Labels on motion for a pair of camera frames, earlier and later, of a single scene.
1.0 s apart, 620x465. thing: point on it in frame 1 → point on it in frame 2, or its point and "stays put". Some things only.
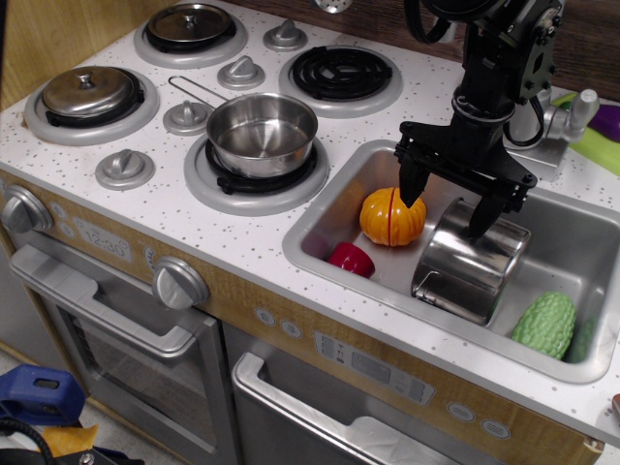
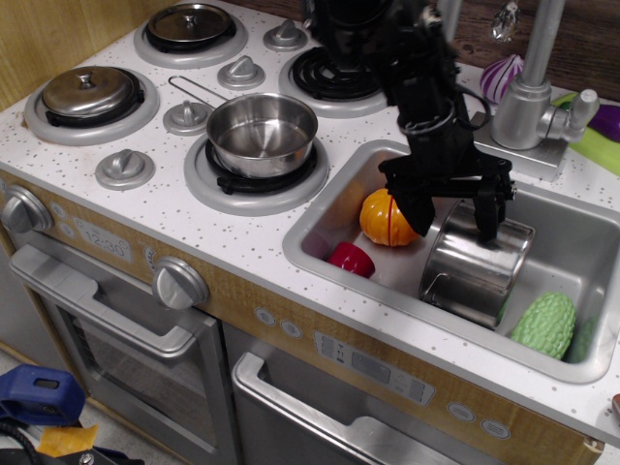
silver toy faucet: (561, 127) stays put
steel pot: (468, 275) stays put
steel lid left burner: (89, 91) stays put
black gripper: (472, 149) → (443, 162)
